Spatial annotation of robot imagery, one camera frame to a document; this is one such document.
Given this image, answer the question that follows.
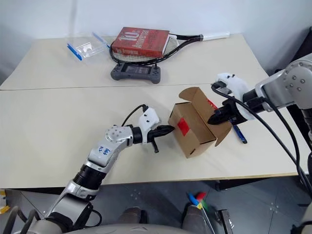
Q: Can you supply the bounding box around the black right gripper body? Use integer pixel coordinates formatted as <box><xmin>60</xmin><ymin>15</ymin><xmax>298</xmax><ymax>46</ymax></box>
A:
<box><xmin>222</xmin><ymin>99</ymin><xmax>245</xmax><ymax>124</ymax></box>

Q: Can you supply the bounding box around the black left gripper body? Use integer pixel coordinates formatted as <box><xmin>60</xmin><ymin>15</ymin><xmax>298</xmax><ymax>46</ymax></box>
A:
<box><xmin>146</xmin><ymin>129</ymin><xmax>160</xmax><ymax>155</ymax></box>

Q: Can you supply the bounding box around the blue pen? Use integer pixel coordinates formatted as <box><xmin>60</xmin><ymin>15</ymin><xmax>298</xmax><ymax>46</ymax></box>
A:
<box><xmin>233</xmin><ymin>124</ymin><xmax>248</xmax><ymax>144</ymax></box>

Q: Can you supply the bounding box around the brown cardboard box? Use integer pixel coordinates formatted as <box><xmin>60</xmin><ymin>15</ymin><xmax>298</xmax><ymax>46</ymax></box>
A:
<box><xmin>167</xmin><ymin>87</ymin><xmax>234</xmax><ymax>159</ymax></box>

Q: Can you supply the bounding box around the grey handheld game controller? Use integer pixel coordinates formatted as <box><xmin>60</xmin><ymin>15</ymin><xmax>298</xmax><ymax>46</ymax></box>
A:
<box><xmin>111</xmin><ymin>62</ymin><xmax>161</xmax><ymax>84</ymax></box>

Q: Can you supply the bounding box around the multicoloured feather stick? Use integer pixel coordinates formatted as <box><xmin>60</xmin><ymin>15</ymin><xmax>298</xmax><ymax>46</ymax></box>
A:
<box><xmin>187</xmin><ymin>191</ymin><xmax>215</xmax><ymax>231</ymax></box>

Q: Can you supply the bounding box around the black white tennis racket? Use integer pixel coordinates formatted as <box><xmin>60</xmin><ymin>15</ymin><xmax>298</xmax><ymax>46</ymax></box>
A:
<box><xmin>109</xmin><ymin>31</ymin><xmax>231</xmax><ymax>64</ymax></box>

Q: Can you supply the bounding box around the dark rounded shape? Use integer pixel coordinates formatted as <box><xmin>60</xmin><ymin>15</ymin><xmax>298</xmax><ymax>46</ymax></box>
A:
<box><xmin>121</xmin><ymin>207</ymin><xmax>148</xmax><ymax>224</ymax></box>

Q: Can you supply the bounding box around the red hardcover book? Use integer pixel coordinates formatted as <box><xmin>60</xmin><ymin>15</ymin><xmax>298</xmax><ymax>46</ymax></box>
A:
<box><xmin>114</xmin><ymin>26</ymin><xmax>171</xmax><ymax>58</ymax></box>

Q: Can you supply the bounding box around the grey robot torso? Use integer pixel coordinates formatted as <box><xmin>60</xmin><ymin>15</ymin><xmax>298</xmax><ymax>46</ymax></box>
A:
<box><xmin>31</xmin><ymin>218</ymin><xmax>213</xmax><ymax>234</ymax></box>

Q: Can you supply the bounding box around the clear container with blue clips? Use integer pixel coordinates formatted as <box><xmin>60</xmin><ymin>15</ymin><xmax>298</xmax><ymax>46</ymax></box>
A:
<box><xmin>67</xmin><ymin>31</ymin><xmax>112</xmax><ymax>61</ymax></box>

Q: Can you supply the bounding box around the yellow floor object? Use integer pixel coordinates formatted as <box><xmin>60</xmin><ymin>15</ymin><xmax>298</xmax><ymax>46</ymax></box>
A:
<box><xmin>0</xmin><ymin>190</ymin><xmax>10</xmax><ymax>215</ymax></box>

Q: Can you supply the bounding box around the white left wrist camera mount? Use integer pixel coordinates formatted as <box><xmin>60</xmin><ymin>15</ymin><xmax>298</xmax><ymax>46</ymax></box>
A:
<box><xmin>138</xmin><ymin>108</ymin><xmax>160</xmax><ymax>145</ymax></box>

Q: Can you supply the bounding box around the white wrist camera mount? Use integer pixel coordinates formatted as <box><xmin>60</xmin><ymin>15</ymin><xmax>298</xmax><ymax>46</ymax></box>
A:
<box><xmin>215</xmin><ymin>72</ymin><xmax>256</xmax><ymax>120</ymax></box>
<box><xmin>138</xmin><ymin>108</ymin><xmax>160</xmax><ymax>145</ymax></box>

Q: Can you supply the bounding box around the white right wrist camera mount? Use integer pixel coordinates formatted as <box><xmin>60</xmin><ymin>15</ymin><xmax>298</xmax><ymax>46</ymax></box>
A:
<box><xmin>215</xmin><ymin>72</ymin><xmax>256</xmax><ymax>120</ymax></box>

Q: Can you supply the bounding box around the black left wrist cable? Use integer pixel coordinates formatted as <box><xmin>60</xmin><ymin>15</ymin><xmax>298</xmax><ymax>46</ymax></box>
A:
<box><xmin>121</xmin><ymin>104</ymin><xmax>149</xmax><ymax>127</ymax></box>

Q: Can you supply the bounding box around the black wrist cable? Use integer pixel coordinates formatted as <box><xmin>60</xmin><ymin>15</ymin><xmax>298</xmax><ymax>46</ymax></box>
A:
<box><xmin>211</xmin><ymin>82</ymin><xmax>312</xmax><ymax>195</ymax></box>
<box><xmin>264</xmin><ymin>96</ymin><xmax>305</xmax><ymax>176</ymax></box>
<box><xmin>121</xmin><ymin>104</ymin><xmax>149</xmax><ymax>127</ymax></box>

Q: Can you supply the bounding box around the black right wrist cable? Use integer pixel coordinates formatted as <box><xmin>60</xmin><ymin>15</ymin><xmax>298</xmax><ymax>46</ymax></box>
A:
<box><xmin>211</xmin><ymin>82</ymin><xmax>312</xmax><ymax>195</ymax></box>
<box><xmin>264</xmin><ymin>96</ymin><xmax>305</xmax><ymax>176</ymax></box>

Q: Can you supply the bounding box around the black metal bracket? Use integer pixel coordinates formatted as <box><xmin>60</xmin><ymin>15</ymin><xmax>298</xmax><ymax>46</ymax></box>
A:
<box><xmin>214</xmin><ymin>209</ymin><xmax>232</xmax><ymax>230</ymax></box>

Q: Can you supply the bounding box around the black shoulder cable loop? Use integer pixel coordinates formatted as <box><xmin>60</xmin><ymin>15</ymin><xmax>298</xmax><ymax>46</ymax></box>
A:
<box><xmin>4</xmin><ymin>206</ymin><xmax>42</xmax><ymax>234</ymax></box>

